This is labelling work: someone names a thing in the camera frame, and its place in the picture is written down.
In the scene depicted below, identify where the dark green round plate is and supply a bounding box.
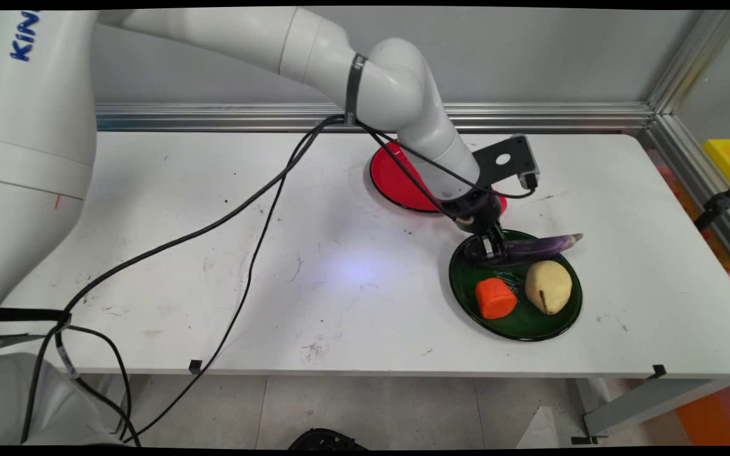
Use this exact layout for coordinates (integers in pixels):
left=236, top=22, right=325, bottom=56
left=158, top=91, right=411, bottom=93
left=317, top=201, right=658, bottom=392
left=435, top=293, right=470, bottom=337
left=448, top=229, right=584, bottom=343

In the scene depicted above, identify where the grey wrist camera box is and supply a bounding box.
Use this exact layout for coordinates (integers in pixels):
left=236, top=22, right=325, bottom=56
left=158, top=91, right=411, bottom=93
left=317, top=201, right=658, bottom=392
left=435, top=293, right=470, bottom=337
left=510, top=134, right=541, bottom=191

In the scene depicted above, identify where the long aluminium frame rail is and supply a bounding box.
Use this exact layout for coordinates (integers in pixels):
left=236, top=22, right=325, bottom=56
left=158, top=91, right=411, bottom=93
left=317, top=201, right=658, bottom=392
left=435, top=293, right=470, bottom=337
left=95, top=103, right=657, bottom=134

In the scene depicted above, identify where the grey metal table leg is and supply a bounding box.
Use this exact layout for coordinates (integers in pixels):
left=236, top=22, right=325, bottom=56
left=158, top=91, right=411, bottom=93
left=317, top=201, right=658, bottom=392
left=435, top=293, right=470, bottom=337
left=582, top=378, right=723, bottom=439

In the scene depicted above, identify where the orange box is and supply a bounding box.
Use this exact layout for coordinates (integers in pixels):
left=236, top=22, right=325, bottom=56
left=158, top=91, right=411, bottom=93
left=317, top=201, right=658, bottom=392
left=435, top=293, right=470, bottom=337
left=674, top=379, right=730, bottom=447

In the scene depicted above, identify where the orange toy carrot piece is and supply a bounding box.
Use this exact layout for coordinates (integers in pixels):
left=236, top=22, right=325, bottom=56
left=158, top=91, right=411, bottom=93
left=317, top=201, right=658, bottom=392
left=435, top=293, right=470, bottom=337
left=475, top=277, right=519, bottom=320

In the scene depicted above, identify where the black round floor object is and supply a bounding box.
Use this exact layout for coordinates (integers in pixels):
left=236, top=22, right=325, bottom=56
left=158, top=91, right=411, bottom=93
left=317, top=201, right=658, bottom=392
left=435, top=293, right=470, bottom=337
left=287, top=428, right=370, bottom=451

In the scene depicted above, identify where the red round plate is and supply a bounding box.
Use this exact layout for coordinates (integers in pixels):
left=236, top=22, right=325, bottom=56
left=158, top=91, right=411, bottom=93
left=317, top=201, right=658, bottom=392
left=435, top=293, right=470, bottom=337
left=369, top=140, right=444, bottom=213

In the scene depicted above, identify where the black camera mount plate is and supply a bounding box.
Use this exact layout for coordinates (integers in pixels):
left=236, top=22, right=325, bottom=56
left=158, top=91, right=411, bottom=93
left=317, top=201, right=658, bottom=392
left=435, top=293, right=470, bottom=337
left=472, top=137, right=531, bottom=189

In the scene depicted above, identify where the aluminium frame corner post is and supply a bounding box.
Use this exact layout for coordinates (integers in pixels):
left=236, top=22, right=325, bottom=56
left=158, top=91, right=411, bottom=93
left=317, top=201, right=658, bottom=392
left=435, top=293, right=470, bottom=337
left=646, top=9, right=730, bottom=116

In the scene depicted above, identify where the black velcro strap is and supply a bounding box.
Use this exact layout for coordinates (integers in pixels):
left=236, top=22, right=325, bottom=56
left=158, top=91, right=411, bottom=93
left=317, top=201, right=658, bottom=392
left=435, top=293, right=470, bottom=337
left=344, top=53, right=367, bottom=126

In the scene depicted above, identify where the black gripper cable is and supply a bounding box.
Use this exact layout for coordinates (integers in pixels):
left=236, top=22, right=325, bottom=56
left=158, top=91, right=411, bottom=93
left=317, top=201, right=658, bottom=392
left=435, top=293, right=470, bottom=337
left=20, top=114, right=467, bottom=445

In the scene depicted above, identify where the short aluminium frame rail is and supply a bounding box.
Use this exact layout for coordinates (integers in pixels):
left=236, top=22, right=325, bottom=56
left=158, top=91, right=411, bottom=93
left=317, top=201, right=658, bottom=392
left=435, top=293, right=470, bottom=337
left=638, top=114, right=730, bottom=282

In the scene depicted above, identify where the black clamp stand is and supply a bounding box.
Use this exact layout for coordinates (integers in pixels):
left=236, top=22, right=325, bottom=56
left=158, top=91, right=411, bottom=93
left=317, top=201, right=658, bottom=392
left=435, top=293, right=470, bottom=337
left=693, top=170, right=730, bottom=232

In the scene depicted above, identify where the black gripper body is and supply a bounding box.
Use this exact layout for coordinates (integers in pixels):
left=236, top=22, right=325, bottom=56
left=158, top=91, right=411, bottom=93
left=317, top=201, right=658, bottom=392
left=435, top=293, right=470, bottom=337
left=443, top=186, right=503, bottom=238

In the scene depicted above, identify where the purple toy eggplant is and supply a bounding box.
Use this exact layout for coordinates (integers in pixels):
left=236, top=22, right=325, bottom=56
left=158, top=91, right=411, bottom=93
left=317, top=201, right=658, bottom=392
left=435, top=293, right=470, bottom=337
left=482, top=232, right=584, bottom=267

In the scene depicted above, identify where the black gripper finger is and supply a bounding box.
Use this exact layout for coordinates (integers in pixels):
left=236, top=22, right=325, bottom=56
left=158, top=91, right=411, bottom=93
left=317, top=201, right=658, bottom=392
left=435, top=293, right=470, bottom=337
left=479, top=226, right=508, bottom=262
left=464, top=235, right=488, bottom=264

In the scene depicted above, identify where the beige toy potato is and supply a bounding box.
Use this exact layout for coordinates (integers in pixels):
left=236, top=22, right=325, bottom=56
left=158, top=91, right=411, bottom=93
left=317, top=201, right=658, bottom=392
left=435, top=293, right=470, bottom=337
left=525, top=259, right=574, bottom=315

